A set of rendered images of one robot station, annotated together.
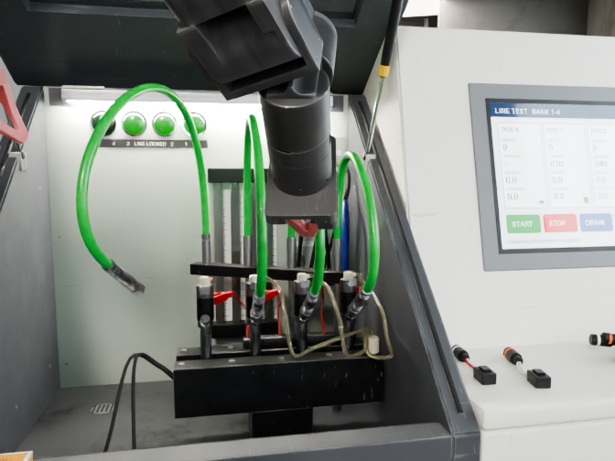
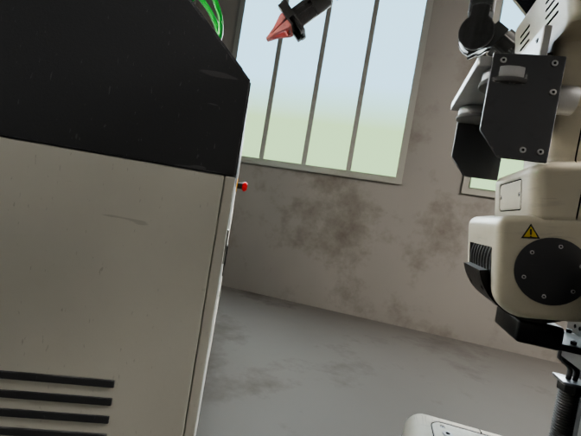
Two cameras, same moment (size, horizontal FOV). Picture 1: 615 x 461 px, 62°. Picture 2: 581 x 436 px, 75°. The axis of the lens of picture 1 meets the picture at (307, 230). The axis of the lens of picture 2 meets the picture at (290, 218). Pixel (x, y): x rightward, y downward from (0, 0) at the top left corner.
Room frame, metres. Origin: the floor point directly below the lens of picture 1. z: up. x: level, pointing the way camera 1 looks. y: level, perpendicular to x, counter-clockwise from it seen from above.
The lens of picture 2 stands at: (0.38, 1.08, 0.76)
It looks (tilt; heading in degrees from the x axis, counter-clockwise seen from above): 2 degrees down; 272
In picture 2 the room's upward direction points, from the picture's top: 9 degrees clockwise
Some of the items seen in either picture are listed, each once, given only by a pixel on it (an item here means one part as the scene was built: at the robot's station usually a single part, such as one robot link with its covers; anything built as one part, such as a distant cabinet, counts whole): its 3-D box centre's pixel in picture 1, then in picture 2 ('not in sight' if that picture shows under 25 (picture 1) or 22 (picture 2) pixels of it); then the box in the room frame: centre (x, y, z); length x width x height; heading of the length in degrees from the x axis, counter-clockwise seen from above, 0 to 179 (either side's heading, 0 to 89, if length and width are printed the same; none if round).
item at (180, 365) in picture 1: (278, 393); not in sight; (0.84, 0.05, 0.91); 0.34 x 0.10 x 0.15; 100
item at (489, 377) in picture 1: (471, 362); not in sight; (0.76, -0.25, 0.99); 0.12 x 0.02 x 0.02; 6
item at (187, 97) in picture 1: (203, 99); not in sight; (1.08, 0.21, 1.43); 0.54 x 0.03 x 0.02; 100
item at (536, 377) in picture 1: (524, 366); not in sight; (0.75, -0.33, 0.99); 0.12 x 0.02 x 0.02; 1
